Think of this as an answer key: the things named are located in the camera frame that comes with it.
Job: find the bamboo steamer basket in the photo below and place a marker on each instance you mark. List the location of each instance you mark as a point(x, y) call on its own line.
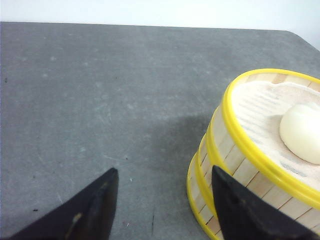
point(204, 216)
point(226, 129)
point(244, 172)

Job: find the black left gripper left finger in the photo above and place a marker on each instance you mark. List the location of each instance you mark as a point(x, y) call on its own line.
point(88, 215)

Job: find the white liner under single bun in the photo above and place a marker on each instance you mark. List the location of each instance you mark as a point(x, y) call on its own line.
point(259, 107)

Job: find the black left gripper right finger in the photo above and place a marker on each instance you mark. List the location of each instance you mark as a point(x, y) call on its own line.
point(242, 215)

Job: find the single white bun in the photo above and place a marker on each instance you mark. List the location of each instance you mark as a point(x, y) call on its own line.
point(299, 130)

